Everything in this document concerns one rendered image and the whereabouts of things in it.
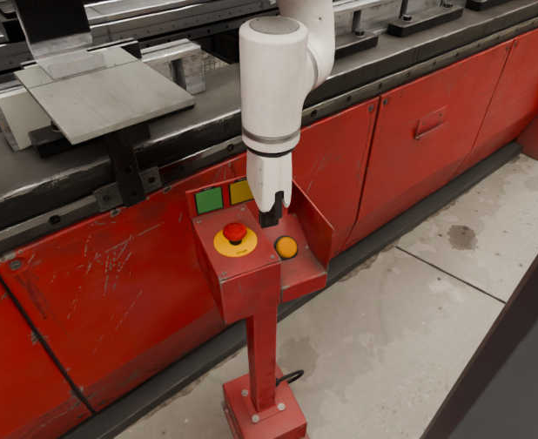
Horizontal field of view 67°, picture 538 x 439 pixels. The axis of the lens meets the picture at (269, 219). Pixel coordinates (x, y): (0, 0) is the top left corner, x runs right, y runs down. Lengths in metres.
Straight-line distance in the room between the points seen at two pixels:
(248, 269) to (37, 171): 0.38
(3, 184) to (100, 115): 0.23
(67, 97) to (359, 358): 1.17
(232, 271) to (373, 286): 1.09
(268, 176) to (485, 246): 1.51
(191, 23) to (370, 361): 1.16
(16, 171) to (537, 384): 0.82
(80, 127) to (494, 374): 0.64
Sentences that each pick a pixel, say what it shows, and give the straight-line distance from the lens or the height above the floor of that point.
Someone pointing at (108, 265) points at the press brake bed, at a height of 0.65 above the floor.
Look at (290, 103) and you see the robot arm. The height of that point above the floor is 1.03.
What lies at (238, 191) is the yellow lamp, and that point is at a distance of 0.73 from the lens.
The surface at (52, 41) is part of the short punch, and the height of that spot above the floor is 1.03.
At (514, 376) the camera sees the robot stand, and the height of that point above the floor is 0.76.
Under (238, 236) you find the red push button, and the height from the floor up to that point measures 0.81.
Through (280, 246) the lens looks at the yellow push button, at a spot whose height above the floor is 0.73.
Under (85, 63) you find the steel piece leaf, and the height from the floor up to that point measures 1.01.
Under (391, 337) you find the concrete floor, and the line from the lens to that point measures 1.55.
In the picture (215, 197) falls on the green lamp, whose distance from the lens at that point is 0.72.
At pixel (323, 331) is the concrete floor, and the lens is 1.52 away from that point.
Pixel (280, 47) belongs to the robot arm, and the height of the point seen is 1.10.
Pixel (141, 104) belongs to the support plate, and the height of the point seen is 1.00.
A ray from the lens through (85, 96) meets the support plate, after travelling 0.67.
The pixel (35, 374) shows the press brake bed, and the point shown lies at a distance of 1.04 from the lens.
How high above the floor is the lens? 1.26
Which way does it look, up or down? 42 degrees down
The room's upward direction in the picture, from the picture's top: straight up
